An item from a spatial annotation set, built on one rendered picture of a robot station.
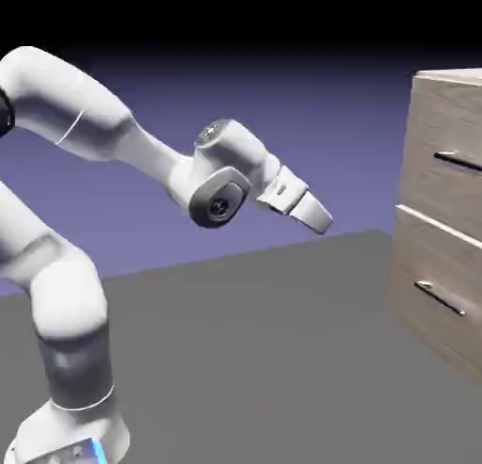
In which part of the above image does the light wood drawer front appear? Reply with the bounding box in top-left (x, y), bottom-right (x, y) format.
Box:
top-left (397, 74), bottom-right (482, 244)
top-left (386, 205), bottom-right (482, 384)

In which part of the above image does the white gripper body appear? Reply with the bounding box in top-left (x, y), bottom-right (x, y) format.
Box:
top-left (288, 190), bottom-right (335, 235)

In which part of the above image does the dark metal drawer handle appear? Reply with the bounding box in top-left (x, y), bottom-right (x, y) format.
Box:
top-left (413, 280), bottom-right (467, 317)
top-left (433, 150), bottom-right (482, 173)

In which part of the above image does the light wood cabinet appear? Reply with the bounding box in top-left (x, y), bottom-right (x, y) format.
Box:
top-left (384, 67), bottom-right (482, 385)

